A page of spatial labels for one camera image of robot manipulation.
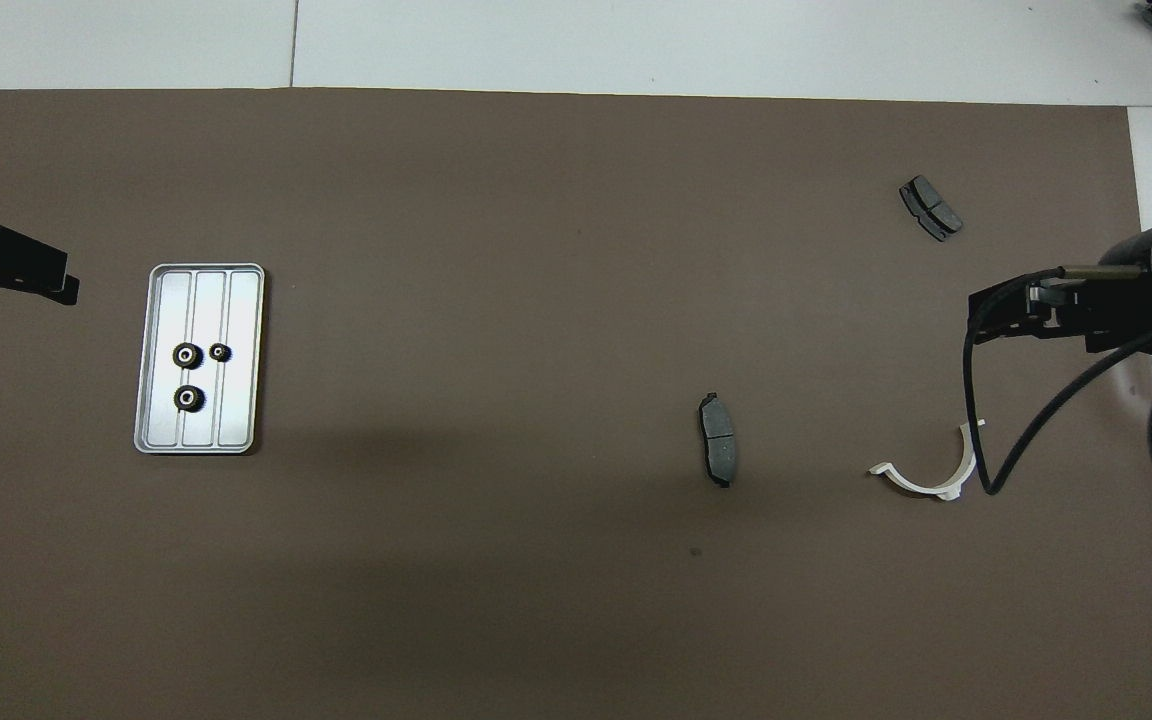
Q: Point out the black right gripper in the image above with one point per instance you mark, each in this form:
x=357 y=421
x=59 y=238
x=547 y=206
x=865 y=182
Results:
x=1126 y=300

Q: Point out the silver ribbed metal tray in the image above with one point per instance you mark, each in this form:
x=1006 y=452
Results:
x=241 y=420

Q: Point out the slotted dark grey brake pad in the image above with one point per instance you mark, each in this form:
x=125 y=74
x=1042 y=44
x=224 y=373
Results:
x=931 y=208

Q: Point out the long dark grey brake pad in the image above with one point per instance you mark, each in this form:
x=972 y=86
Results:
x=719 y=440

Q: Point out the brown table mat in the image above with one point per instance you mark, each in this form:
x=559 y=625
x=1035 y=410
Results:
x=536 y=300

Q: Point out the white curved plastic bracket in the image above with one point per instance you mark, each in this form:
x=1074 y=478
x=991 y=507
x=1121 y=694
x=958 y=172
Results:
x=936 y=490

